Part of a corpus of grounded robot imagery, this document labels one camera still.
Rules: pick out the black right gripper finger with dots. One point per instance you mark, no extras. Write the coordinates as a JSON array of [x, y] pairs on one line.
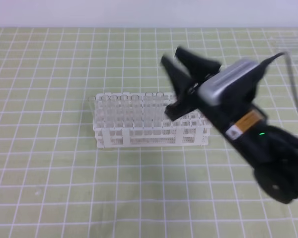
[[200, 69], [181, 82]]

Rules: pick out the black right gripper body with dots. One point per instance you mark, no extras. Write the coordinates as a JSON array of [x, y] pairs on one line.
[[232, 119]]

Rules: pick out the clear glass test tube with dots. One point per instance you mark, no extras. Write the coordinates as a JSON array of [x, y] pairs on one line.
[[159, 109]]

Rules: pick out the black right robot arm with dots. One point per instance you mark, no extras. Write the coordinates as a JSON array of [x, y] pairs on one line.
[[273, 155]]

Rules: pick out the clear test tube in rack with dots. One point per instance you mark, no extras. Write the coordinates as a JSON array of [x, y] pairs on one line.
[[106, 107], [115, 107], [91, 102], [148, 100], [136, 105], [125, 108]]

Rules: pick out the white plastic test tube rack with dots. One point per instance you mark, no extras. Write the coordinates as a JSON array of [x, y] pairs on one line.
[[192, 129]]

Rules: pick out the green checked tablecloth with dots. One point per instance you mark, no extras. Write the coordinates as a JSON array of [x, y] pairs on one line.
[[55, 182]]

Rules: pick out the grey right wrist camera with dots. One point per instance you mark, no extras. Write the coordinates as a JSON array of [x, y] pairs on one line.
[[230, 84]]

